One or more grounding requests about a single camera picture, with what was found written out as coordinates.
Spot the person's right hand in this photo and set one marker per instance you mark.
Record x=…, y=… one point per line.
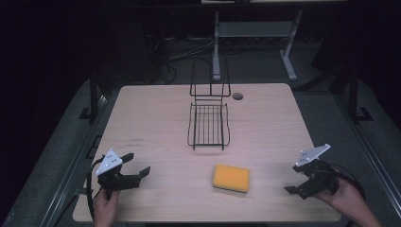
x=345, y=198

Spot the aluminium rail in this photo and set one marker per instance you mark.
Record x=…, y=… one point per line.
x=72, y=164
x=369, y=148

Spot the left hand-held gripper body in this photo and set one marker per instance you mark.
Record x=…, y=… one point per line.
x=108, y=162

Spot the person's left hand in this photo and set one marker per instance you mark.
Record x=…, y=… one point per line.
x=105, y=208

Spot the yellow sponge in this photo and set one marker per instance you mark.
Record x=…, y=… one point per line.
x=231, y=178

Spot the black metal post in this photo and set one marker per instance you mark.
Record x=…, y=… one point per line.
x=93, y=94
x=353, y=94

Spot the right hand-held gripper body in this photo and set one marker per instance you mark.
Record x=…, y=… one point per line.
x=318, y=178

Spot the grey metal desk frame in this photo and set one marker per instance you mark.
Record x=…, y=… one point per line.
x=252, y=29

